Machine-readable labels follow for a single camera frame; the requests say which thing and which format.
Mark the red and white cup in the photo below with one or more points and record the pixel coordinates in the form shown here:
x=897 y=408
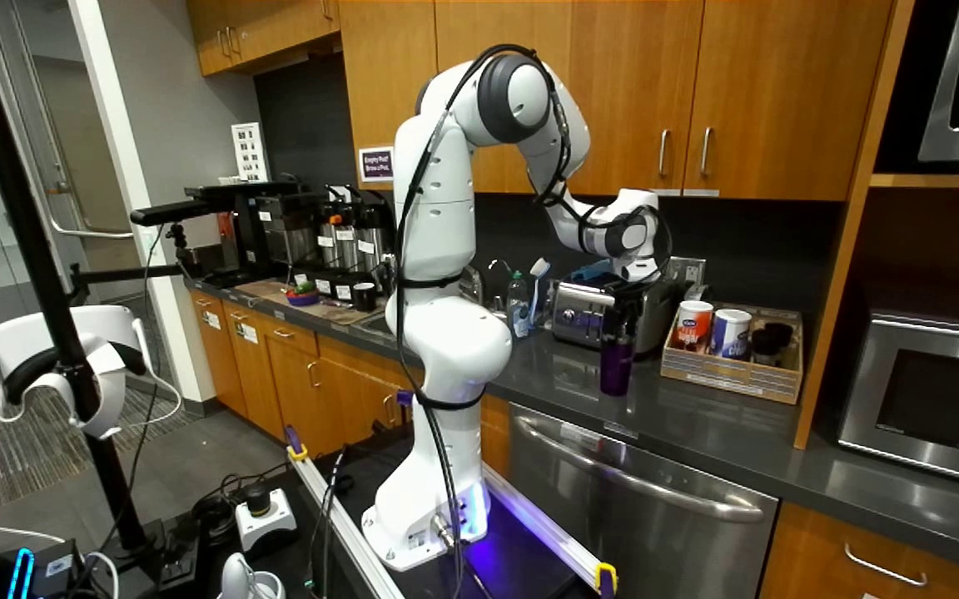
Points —
x=694 y=323

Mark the stainless steel dishwasher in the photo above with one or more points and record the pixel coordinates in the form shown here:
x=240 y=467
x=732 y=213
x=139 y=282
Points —
x=635 y=519

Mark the black coffee machine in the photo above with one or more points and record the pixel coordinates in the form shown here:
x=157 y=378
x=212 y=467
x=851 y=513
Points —
x=281 y=238

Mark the white box with black knob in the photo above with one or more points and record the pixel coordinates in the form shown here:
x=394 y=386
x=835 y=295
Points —
x=265 y=519

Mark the purple tumbler cup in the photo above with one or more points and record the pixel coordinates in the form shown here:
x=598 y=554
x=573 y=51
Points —
x=617 y=366

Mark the white VR headset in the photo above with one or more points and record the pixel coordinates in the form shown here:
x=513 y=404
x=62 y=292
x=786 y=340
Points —
x=108 y=378

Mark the clear dish soap bottle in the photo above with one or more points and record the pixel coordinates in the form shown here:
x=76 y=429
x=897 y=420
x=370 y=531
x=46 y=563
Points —
x=518 y=310

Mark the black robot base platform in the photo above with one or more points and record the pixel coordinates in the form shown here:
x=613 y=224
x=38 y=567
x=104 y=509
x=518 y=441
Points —
x=500 y=561

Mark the small wooden corner cabinet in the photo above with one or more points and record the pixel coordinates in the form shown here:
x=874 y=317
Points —
x=265 y=33

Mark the wooden lower cabinet with drawer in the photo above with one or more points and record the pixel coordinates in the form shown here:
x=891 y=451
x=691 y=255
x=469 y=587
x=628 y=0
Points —
x=879 y=561

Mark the stainless steel toaster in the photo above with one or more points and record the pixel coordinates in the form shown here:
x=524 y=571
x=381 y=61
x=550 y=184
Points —
x=577 y=317

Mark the blue white dish brush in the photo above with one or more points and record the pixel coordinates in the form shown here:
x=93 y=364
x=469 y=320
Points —
x=541 y=285

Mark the white wall plate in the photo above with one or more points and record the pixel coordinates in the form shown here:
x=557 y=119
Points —
x=248 y=152

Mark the wooden cup tray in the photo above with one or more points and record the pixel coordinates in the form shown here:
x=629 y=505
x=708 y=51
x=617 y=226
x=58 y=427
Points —
x=733 y=378

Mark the small black cup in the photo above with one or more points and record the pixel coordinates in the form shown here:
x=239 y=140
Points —
x=365 y=296

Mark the purple cabinet sign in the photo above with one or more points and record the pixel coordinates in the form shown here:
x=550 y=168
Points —
x=378 y=165

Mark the stainless microwave with dark door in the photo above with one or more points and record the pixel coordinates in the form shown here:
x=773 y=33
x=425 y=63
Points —
x=934 y=399

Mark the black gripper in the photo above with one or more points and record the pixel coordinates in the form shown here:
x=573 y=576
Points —
x=629 y=295

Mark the small purple bowl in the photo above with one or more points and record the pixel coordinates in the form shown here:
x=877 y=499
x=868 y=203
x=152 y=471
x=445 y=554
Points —
x=300 y=296

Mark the black stereo camera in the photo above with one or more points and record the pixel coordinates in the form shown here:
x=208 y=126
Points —
x=215 y=201

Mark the white controller holder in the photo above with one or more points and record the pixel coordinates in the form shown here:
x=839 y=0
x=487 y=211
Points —
x=240 y=581

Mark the wooden upper cabinet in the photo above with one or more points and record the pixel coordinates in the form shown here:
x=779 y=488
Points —
x=768 y=86

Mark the wooden lower cabinet row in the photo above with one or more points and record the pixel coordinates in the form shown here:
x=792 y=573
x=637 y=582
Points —
x=290 y=385

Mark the silver wall outlet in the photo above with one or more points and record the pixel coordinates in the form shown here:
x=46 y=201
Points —
x=687 y=272

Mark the wooden appliance shelf column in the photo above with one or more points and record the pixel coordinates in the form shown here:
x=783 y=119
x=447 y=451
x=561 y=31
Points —
x=848 y=266

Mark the black device with blue light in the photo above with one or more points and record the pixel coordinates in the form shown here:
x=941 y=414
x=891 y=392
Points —
x=49 y=571

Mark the aluminium rail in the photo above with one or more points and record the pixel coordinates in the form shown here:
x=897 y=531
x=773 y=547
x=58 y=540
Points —
x=546 y=527
x=333 y=519

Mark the black camera stand pole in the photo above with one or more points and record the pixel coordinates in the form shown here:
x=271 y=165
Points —
x=49 y=287

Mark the white and blue cup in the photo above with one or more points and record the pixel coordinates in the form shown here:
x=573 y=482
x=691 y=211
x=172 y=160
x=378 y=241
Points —
x=732 y=333

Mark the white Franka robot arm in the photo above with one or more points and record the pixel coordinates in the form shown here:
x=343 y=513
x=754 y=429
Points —
x=447 y=221

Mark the black mug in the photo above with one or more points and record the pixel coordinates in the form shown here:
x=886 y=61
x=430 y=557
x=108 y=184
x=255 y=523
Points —
x=770 y=340

